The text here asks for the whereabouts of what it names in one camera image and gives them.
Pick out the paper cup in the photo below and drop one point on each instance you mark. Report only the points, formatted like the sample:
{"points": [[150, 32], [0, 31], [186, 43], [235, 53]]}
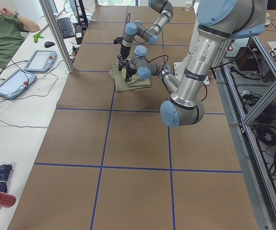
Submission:
{"points": [[188, 5]]}

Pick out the folded dark blue umbrella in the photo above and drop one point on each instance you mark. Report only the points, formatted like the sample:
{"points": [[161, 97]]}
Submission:
{"points": [[5, 170]]}

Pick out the black power brick box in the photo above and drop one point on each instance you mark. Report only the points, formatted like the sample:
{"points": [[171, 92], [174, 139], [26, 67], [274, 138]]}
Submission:
{"points": [[248, 59]]}

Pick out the aluminium frame cart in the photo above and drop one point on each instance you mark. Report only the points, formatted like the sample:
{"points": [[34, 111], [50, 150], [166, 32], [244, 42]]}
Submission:
{"points": [[249, 100]]}

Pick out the green plastic clip tool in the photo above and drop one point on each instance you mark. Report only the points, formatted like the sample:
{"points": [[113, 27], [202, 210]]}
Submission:
{"points": [[36, 37]]}

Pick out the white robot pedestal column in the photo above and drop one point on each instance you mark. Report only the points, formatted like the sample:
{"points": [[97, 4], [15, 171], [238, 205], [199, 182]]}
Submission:
{"points": [[193, 69]]}

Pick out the blue teach pendant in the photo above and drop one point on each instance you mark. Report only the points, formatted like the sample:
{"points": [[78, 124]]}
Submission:
{"points": [[16, 84], [41, 61]]}

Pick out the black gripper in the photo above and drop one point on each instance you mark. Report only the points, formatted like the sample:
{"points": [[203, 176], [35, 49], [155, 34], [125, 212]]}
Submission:
{"points": [[124, 51], [129, 70]]}

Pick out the aluminium frame post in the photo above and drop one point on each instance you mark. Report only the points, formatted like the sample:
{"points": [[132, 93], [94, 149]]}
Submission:
{"points": [[49, 15]]}

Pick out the blue teach pendant near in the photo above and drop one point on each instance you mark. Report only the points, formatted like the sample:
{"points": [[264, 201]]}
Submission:
{"points": [[16, 84]]}

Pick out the olive green long-sleeve shirt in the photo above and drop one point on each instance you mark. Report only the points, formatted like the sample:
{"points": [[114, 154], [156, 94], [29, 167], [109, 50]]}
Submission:
{"points": [[121, 85]]}

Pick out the blue teach pendant far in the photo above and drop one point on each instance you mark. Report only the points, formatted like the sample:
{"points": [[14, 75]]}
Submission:
{"points": [[41, 61]]}

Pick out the person in green shirt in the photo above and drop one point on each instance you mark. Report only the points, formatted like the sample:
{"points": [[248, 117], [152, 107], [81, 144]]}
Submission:
{"points": [[12, 24]]}

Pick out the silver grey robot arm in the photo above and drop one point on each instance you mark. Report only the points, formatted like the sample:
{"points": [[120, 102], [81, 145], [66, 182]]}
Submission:
{"points": [[136, 28], [218, 21]]}

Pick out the black computer mouse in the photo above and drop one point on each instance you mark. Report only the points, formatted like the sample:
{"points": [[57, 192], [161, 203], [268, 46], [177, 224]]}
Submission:
{"points": [[48, 44]]}

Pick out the black keyboard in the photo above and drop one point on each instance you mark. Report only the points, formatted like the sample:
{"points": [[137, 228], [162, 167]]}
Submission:
{"points": [[66, 28]]}

